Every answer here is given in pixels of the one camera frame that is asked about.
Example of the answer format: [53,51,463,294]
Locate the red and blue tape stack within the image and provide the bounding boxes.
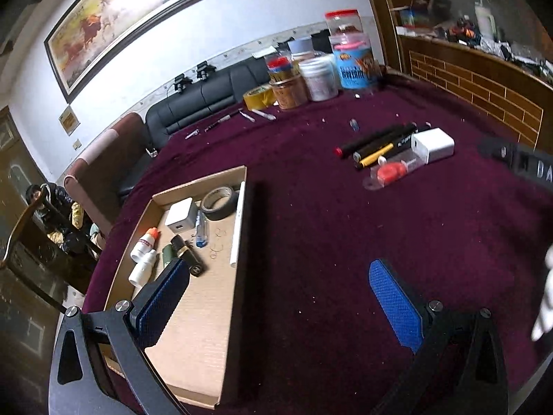
[265,54,294,83]

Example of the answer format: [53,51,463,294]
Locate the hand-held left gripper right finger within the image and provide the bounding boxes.
[368,259,509,415]

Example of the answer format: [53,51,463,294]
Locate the black and yellow pen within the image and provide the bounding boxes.
[355,142,415,170]

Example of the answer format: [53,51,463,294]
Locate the maroon velvet tablecloth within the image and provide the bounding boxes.
[82,73,553,415]

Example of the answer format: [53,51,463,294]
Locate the framed horse painting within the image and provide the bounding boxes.
[43,0,222,104]

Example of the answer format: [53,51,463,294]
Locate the white bottle with orange cap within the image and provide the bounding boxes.
[131,228,161,264]

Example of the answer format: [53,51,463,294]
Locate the black bottle with gold band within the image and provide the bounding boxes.
[170,234,204,277]

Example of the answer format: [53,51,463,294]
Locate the brown label jar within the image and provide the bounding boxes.
[269,73,308,110]

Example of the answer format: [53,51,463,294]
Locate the white spray bottle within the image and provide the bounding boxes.
[129,248,157,287]

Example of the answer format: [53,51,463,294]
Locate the clear jar with blue label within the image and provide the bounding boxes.
[329,33,381,91]

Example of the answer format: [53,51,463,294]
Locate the pile of cables and tools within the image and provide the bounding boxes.
[436,13,553,79]

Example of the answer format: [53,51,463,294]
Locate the clear jar with red lid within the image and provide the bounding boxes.
[325,9,361,37]

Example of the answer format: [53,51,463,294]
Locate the yellow tape roll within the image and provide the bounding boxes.
[243,86,275,111]

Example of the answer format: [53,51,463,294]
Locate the black and yellow clothing pile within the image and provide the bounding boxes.
[26,183,93,255]

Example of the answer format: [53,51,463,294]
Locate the white thermos bottle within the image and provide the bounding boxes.
[474,0,495,39]

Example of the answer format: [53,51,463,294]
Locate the white plastic jar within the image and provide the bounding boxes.
[299,58,339,101]

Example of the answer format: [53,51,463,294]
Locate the small yellow wall plaque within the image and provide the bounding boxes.
[58,104,81,130]

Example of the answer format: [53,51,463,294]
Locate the dark wooden chair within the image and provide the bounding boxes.
[0,188,104,314]

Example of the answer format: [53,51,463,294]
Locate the grey lid container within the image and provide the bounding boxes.
[287,37,314,59]

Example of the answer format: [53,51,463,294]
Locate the black leather sofa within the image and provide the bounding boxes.
[144,58,277,152]

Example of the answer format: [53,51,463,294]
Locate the clear blue pen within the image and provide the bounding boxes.
[195,210,210,248]

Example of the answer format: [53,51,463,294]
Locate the clear case with red part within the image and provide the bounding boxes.
[363,156,426,191]

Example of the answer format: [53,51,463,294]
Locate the wooden brick-pattern counter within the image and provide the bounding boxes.
[397,35,553,148]

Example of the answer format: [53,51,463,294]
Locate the white paint marker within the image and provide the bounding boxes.
[229,182,247,269]

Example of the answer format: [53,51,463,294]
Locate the white square charger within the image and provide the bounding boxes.
[165,197,194,233]

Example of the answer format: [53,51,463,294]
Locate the open printed carton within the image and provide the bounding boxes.
[400,0,437,31]

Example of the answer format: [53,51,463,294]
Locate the wooden door frame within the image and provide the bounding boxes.
[358,0,415,74]

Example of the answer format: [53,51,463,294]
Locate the shallow cardboard box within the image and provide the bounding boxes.
[101,165,260,409]

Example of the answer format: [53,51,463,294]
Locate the white power adapter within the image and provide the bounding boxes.
[410,127,456,165]

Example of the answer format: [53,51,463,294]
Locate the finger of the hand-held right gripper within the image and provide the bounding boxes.
[477,137,519,169]

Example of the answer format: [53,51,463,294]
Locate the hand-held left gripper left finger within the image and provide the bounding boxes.
[48,257,191,415]

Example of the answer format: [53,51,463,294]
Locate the black marker with red cap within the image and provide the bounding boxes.
[334,123,418,159]

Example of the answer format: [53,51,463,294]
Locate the brown upholstered chair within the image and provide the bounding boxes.
[64,112,145,234]

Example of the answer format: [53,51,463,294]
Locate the black tape roll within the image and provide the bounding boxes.
[201,186,240,221]

